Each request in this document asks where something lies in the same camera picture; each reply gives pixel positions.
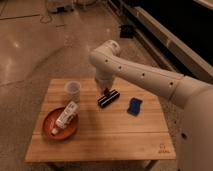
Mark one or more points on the red-brown round plate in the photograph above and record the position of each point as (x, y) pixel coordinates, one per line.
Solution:
(49, 123)

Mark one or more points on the wooden table board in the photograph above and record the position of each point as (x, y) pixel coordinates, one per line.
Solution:
(104, 134)

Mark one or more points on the blue sponge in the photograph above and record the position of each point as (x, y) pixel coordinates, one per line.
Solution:
(134, 106)

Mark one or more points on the long grey floor rail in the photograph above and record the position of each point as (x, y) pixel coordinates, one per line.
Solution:
(181, 31)

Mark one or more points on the black striped rectangular block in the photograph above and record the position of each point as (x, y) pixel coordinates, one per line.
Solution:
(105, 100)

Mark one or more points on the translucent ceramic cup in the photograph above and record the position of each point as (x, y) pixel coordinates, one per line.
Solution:
(72, 90)

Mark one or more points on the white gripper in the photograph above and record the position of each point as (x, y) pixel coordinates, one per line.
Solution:
(103, 84)

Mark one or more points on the white tube on plate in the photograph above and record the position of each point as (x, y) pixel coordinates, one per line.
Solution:
(65, 117)

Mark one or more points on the black box on floor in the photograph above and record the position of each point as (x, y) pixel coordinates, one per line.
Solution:
(127, 31)

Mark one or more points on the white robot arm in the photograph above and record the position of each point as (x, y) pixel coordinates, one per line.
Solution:
(193, 96)

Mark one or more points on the small dark red pepper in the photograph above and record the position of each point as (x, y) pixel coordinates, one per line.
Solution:
(106, 91)

